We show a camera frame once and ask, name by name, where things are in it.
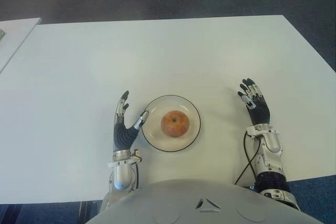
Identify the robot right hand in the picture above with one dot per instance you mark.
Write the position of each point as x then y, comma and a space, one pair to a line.
258, 113

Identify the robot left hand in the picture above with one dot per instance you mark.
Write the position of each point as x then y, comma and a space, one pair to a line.
123, 137

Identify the red apple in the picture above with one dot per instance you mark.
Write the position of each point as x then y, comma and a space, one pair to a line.
175, 123

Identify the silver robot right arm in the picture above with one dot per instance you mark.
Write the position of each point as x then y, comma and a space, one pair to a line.
270, 155

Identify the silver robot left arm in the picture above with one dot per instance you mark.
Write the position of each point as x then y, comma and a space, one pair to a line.
122, 174

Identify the white plate with black rim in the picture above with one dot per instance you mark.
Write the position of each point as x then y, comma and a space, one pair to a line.
155, 137

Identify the grey robot torso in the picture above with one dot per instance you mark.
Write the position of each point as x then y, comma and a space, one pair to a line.
199, 205

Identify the white side table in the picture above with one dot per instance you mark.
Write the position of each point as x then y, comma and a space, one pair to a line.
15, 40

